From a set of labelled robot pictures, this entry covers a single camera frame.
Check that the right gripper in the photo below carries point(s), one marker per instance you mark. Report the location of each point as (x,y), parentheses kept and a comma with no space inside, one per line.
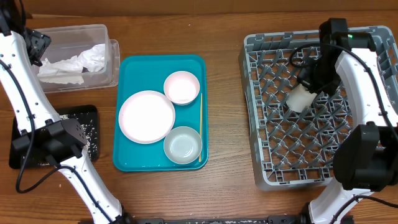
(319,83)

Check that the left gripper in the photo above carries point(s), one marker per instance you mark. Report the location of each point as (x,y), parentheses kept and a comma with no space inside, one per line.
(41,42)

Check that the white cup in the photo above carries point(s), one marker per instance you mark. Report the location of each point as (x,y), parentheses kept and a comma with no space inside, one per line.
(300,98)

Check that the white napkin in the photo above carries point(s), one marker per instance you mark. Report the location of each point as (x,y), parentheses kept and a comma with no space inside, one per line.
(63,72)
(93,59)

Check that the wooden chopstick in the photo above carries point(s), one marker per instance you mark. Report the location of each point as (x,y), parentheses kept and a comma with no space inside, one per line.
(201,126)

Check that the large white plate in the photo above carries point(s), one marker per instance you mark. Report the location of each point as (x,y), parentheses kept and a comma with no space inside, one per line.
(146,117)

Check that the small white bowl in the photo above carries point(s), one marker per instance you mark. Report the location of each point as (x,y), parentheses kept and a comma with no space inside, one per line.
(181,87)

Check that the metal bowl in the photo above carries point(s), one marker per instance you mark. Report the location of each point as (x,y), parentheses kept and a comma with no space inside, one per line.
(183,145)

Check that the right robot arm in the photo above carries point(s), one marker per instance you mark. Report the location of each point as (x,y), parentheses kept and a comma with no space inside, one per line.
(366,161)

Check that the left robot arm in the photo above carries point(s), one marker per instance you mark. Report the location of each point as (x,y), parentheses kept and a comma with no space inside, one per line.
(60,141)

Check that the grey dishwasher rack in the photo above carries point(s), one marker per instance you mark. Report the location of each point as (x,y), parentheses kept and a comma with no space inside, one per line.
(290,149)

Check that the clear plastic bin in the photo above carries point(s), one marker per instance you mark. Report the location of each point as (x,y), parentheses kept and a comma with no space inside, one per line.
(69,41)

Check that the black plastic tray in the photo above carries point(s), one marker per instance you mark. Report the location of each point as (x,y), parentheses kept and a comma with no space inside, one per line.
(15,159)

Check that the teal serving tray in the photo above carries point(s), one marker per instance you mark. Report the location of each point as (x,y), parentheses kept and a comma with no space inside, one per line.
(148,72)

